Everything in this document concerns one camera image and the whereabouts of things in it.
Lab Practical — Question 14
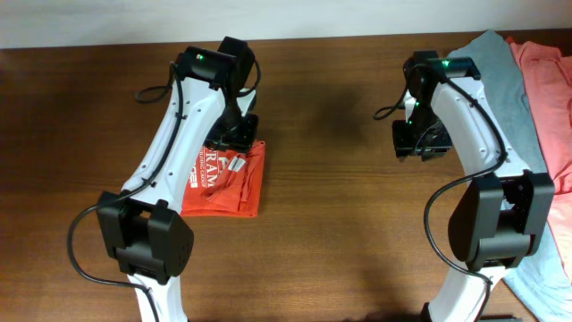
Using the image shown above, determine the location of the black cable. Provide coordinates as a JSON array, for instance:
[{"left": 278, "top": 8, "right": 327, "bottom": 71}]
[
  {"left": 66, "top": 55, "right": 263, "bottom": 322},
  {"left": 372, "top": 62, "right": 510, "bottom": 322}
]

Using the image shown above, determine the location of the left black cable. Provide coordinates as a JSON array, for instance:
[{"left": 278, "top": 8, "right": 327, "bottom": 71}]
[{"left": 66, "top": 55, "right": 263, "bottom": 322}]

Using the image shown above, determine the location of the pink coral t-shirt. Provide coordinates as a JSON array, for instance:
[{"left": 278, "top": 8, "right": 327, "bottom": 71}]
[{"left": 507, "top": 38, "right": 571, "bottom": 275}]

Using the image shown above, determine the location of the right black cable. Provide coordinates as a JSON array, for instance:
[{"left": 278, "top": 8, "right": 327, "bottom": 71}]
[{"left": 372, "top": 62, "right": 510, "bottom": 322}]

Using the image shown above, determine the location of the orange soccer t-shirt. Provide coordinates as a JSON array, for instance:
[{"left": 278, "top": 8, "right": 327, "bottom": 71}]
[{"left": 181, "top": 140, "right": 265, "bottom": 218}]

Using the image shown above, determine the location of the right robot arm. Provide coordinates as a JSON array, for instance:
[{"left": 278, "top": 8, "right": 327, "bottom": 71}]
[{"left": 391, "top": 51, "right": 554, "bottom": 322}]

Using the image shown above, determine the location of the grey t-shirt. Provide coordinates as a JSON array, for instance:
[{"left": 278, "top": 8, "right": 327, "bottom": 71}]
[{"left": 449, "top": 30, "right": 571, "bottom": 321}]

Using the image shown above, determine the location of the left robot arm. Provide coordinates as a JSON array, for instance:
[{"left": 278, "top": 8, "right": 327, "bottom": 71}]
[{"left": 97, "top": 37, "right": 259, "bottom": 321}]

